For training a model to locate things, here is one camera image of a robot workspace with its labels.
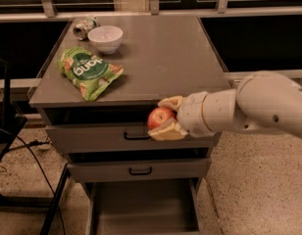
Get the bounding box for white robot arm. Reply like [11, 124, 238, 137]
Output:
[148, 70, 302, 141]

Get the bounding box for grey middle drawer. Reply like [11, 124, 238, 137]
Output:
[68, 159, 211, 183]

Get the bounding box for metal window railing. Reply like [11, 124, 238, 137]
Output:
[0, 0, 302, 103]

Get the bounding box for grey drawer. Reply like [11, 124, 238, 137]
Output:
[46, 122, 221, 154]
[85, 179, 203, 235]
[68, 159, 211, 183]

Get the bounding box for grey drawer cabinet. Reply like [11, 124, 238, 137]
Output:
[30, 16, 229, 184]

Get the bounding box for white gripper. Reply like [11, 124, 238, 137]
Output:
[148, 92, 214, 141]

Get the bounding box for black stand with cables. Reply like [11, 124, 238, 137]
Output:
[0, 55, 71, 235]

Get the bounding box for green snack bag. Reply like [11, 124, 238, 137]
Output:
[57, 46, 124, 102]

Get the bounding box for red apple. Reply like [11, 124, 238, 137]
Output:
[147, 107, 176, 130]

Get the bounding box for crushed metal can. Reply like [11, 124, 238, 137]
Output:
[73, 17, 100, 41]

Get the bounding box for grey bottom drawer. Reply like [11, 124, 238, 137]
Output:
[85, 179, 203, 235]

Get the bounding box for white ceramic bowl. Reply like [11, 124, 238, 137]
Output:
[87, 25, 124, 54]

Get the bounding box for grey top drawer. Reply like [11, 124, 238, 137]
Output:
[46, 122, 221, 154]

